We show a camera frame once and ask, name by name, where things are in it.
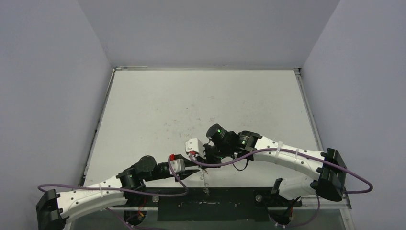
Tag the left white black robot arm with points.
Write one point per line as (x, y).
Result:
(61, 204)

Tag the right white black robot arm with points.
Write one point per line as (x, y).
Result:
(322, 172)

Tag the metal key holder ring plate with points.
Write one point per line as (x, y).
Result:
(204, 179)

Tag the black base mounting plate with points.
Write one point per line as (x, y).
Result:
(219, 204)

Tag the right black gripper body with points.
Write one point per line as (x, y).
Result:
(205, 152)

